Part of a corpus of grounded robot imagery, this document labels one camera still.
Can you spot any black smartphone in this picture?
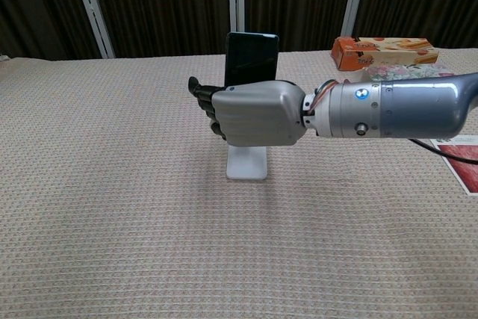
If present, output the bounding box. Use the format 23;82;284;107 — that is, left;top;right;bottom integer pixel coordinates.
224;31;280;88

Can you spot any black cable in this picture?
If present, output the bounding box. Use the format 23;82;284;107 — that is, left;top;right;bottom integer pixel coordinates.
408;137;478;165

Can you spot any orange biscuit box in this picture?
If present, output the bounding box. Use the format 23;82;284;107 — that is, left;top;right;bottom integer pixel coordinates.
331;36;440;72

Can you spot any red picture card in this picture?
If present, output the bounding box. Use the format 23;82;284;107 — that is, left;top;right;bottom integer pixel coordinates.
429;136;478;196

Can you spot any floral pink box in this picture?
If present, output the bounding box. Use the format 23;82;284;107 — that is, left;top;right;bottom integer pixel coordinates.
362;64;457;81

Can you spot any dark pleated curtain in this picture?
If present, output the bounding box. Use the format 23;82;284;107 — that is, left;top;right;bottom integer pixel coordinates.
0;0;478;61

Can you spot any white phone stand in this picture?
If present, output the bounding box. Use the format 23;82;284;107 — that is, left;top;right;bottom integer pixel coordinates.
226;144;268;181

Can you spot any beige woven tablecloth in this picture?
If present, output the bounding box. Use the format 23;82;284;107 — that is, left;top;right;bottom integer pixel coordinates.
0;48;478;319

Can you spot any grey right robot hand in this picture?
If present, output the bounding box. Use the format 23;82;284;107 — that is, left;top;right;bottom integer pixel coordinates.
187;76;308;147

